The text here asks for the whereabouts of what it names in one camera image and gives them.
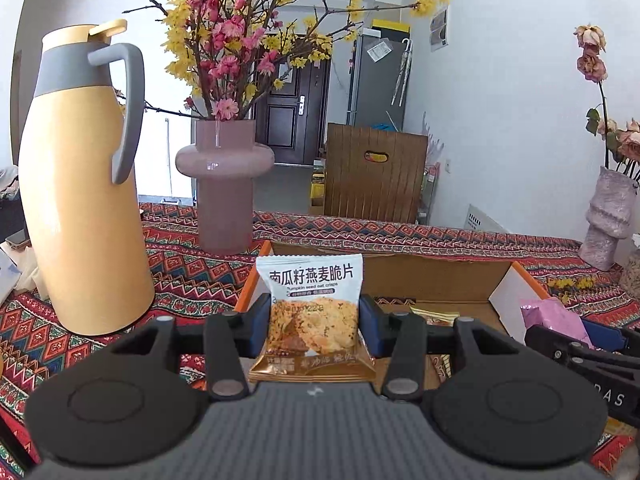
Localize pink snack packet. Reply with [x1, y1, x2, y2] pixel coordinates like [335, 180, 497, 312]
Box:
[520, 297, 594, 349]

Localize dark door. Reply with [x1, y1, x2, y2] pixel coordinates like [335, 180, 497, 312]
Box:
[254, 34, 332, 167]

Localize red cardboard box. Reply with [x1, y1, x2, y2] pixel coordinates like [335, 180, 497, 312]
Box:
[234, 240, 557, 392]

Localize orange snack packet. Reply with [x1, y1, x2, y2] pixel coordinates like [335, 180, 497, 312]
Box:
[411, 307, 461, 329]

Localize white umbrella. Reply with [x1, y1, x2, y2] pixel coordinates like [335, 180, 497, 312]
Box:
[390, 37, 414, 107]

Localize yellow box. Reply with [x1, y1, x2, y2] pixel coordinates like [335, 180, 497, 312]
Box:
[370, 19, 412, 36]

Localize yellow thermos jug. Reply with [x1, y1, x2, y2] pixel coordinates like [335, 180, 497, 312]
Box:
[17, 19, 156, 337]

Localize patterned tablecloth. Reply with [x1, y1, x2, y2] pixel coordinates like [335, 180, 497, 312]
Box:
[0, 201, 640, 480]

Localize grey refrigerator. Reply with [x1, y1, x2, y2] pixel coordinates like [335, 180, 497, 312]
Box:
[347, 32, 409, 129]

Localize wall calendar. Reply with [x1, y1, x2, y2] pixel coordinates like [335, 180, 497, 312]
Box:
[429, 5, 452, 52]

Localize pink glass vase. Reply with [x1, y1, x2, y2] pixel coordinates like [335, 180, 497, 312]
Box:
[174, 120, 275, 256]

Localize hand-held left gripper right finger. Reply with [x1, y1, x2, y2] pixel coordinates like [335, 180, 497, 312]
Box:
[359, 294, 526, 402]

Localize white plastic bag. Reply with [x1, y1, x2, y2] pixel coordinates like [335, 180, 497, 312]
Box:
[0, 244, 24, 292]

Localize textured pink vase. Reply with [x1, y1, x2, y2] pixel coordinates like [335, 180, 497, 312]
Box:
[578, 165, 639, 272]

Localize oat crisp packet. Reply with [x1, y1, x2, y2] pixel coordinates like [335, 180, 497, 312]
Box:
[248, 254, 377, 384]

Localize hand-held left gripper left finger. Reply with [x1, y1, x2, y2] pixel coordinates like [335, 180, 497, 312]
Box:
[102, 294, 274, 402]

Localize dried roses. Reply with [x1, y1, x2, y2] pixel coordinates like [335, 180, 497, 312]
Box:
[573, 23, 640, 177]

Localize wooden chair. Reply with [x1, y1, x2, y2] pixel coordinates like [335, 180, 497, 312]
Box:
[323, 122, 429, 224]

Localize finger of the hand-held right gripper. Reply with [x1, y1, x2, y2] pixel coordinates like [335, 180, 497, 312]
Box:
[580, 317, 640, 360]
[524, 324, 640, 378]

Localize pink and yellow blossom branches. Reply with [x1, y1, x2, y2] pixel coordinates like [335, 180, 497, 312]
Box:
[110, 0, 452, 122]

